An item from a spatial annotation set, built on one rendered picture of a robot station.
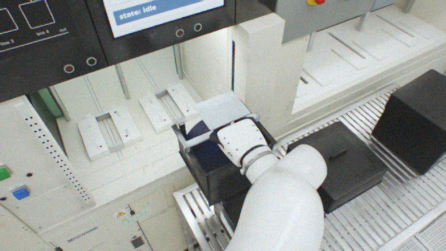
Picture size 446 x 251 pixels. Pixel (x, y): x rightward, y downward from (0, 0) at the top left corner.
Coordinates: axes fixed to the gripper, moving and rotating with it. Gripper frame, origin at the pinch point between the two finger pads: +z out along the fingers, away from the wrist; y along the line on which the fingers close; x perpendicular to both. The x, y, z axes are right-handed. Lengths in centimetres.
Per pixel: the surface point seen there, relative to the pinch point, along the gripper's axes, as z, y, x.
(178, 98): 47, 4, -35
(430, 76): -5, 98, -23
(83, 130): 49, -37, -35
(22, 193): 13, -56, -14
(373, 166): -21, 55, -39
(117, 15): 14.9, -17.2, 26.7
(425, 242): -50, 112, -125
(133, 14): 14.9, -13.9, 25.8
